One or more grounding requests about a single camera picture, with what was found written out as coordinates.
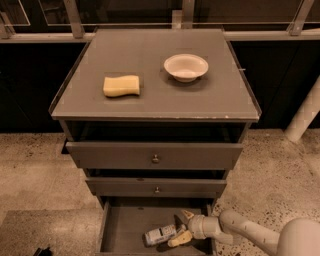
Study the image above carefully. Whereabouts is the top grey drawer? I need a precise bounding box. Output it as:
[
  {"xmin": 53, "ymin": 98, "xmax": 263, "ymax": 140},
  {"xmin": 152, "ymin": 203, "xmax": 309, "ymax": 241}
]
[{"xmin": 66, "ymin": 141, "xmax": 243, "ymax": 170}]

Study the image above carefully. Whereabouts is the bottom grey drawer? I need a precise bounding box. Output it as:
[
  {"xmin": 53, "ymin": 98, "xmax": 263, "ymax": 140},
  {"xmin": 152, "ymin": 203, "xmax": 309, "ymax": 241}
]
[{"xmin": 95, "ymin": 197, "xmax": 216, "ymax": 256}]

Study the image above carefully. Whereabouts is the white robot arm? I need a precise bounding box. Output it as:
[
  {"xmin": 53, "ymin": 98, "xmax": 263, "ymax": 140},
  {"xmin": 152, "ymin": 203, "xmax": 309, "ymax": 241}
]
[{"xmin": 168, "ymin": 84, "xmax": 320, "ymax": 256}]

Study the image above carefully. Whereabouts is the white bowl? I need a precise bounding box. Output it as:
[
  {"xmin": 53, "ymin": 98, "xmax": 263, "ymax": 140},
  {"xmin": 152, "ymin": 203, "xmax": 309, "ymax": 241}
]
[{"xmin": 164, "ymin": 54, "xmax": 209, "ymax": 83}]

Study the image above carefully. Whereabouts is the drawer brass knob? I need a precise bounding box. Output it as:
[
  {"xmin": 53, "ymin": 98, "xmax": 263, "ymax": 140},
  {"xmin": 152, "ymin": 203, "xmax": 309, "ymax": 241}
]
[
  {"xmin": 152, "ymin": 154, "xmax": 160, "ymax": 164},
  {"xmin": 154, "ymin": 187, "xmax": 161, "ymax": 195}
]

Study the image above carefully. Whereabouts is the middle drawer brass knob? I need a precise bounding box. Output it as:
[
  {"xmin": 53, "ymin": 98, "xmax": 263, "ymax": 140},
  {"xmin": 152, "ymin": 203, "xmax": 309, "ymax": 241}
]
[{"xmin": 154, "ymin": 187, "xmax": 161, "ymax": 195}]

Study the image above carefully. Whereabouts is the grey drawer cabinet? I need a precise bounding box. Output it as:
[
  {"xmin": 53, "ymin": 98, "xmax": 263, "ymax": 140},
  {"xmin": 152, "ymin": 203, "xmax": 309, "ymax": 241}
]
[{"xmin": 48, "ymin": 27, "xmax": 262, "ymax": 256}]

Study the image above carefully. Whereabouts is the top drawer brass knob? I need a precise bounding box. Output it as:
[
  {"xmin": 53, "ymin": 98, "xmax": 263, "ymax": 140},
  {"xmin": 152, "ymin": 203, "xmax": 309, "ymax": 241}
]
[{"xmin": 152, "ymin": 154, "xmax": 160, "ymax": 164}]

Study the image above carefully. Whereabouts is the black object on floor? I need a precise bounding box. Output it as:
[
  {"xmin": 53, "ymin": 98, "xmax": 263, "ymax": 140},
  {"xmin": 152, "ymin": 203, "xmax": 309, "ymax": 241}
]
[{"xmin": 33, "ymin": 247, "xmax": 53, "ymax": 256}]

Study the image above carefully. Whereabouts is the middle grey drawer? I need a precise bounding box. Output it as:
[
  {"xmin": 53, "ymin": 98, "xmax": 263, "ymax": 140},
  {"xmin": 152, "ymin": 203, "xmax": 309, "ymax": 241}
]
[{"xmin": 86, "ymin": 177, "xmax": 227, "ymax": 198}]

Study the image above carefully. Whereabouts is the yellow sponge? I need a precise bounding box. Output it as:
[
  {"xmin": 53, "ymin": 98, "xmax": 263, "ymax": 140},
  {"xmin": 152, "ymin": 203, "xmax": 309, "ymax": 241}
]
[{"xmin": 103, "ymin": 75, "xmax": 140, "ymax": 97}]

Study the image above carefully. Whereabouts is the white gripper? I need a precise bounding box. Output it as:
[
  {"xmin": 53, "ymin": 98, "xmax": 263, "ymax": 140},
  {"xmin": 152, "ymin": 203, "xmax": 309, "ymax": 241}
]
[{"xmin": 167, "ymin": 209, "xmax": 221, "ymax": 248}]

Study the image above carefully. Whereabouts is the grey drawer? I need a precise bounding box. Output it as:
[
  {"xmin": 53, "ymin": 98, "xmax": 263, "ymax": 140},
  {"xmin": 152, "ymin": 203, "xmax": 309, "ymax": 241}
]
[
  {"xmin": 66, "ymin": 141, "xmax": 243, "ymax": 170},
  {"xmin": 86, "ymin": 177, "xmax": 227, "ymax": 198},
  {"xmin": 95, "ymin": 197, "xmax": 216, "ymax": 256}
]

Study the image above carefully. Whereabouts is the metal window railing frame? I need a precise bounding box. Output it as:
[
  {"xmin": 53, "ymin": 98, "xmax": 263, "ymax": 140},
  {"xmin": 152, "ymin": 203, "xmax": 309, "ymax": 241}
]
[{"xmin": 0, "ymin": 0, "xmax": 320, "ymax": 43}]

